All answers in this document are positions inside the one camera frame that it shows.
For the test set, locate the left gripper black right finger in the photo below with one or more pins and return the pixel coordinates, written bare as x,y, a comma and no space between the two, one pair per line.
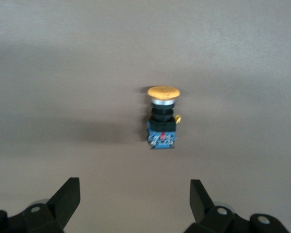
203,208

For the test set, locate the yellow capped push button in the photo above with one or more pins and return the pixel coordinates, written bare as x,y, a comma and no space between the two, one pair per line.
161,119

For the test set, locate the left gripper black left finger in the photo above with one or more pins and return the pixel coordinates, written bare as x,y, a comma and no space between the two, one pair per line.
60,206

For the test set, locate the brown table mat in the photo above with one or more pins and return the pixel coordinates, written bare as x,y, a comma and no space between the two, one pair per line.
63,97

